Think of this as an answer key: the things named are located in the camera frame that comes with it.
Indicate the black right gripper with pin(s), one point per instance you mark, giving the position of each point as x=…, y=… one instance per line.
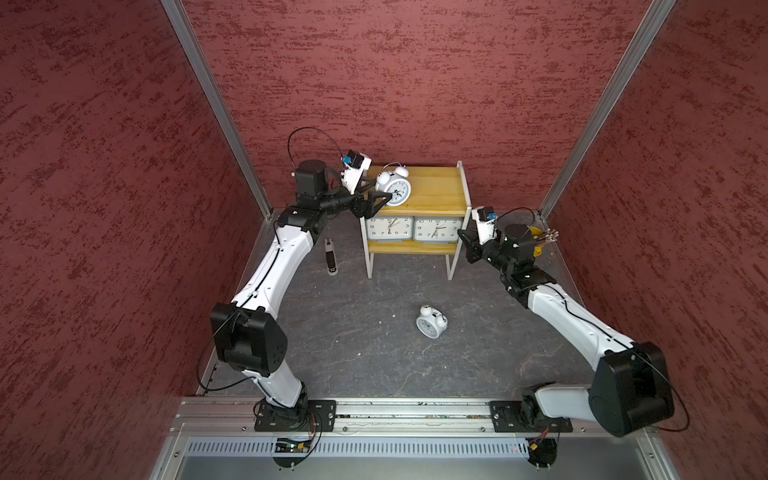
x=473, y=239

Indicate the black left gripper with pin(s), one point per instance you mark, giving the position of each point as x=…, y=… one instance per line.
x=368, y=210

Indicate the white twin-bell alarm clock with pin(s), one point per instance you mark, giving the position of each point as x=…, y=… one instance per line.
x=394, y=180
x=431, y=322

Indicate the grey rectangular alarm clock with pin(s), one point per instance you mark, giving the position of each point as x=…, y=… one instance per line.
x=389, y=228
x=435, y=230

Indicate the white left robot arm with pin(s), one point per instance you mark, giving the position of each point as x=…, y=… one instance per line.
x=246, y=334

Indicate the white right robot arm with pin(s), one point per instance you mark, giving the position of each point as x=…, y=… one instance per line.
x=630, y=389

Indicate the white wooden two-tier shelf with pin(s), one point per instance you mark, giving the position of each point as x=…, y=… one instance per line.
x=436, y=192

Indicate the yellow pen bucket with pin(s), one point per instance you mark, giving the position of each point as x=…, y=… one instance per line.
x=528, y=246

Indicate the pens in bucket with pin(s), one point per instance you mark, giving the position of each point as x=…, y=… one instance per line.
x=543, y=237

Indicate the beige black stapler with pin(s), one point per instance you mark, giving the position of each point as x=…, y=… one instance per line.
x=330, y=257

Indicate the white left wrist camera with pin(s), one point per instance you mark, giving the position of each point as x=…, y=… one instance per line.
x=355, y=164

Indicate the left aluminium corner post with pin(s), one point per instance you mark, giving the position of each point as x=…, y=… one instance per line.
x=184, y=32

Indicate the aluminium corner post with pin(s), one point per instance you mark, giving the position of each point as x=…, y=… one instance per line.
x=643, y=37
x=184, y=32

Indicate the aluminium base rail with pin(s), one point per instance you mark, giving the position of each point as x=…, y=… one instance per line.
x=398, y=438

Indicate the right aluminium corner post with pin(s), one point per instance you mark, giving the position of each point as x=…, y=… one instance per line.
x=643, y=37

